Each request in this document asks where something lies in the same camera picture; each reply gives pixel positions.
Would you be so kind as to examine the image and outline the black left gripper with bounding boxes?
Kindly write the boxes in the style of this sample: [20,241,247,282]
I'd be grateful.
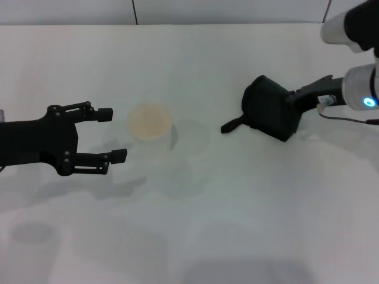
[0,101,129,178]

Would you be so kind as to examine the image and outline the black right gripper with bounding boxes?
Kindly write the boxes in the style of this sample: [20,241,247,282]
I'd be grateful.
[286,75,346,113]

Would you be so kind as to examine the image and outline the dark blue rag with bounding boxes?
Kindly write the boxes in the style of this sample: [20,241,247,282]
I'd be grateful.
[220,75,303,144]

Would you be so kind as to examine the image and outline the white paper cup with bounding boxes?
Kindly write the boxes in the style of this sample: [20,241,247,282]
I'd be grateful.
[127,102,179,154]

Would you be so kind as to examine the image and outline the right arm cable with connector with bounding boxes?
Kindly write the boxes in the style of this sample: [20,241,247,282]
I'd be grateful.
[314,95,379,125]

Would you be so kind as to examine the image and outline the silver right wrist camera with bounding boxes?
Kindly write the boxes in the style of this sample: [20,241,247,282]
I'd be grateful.
[320,0,379,59]

